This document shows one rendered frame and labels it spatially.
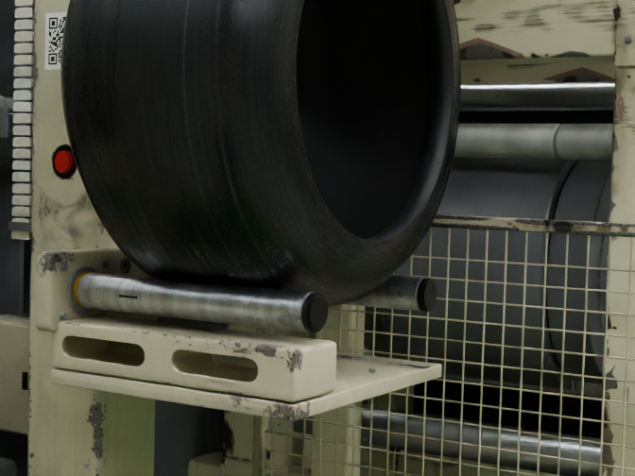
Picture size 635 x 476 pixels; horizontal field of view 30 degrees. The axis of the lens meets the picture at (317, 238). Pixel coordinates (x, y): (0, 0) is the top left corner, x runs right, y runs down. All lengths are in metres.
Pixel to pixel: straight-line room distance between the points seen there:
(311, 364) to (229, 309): 0.12
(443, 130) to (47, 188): 0.54
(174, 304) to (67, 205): 0.28
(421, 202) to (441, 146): 0.09
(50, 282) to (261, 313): 0.29
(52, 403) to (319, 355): 0.47
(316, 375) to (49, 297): 0.36
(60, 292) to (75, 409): 0.20
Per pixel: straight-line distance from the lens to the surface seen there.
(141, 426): 1.67
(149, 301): 1.42
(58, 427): 1.65
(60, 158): 1.61
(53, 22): 1.64
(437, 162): 1.58
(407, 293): 1.54
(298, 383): 1.29
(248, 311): 1.33
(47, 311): 1.48
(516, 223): 1.70
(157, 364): 1.39
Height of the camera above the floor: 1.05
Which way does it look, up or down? 3 degrees down
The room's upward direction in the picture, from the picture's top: 2 degrees clockwise
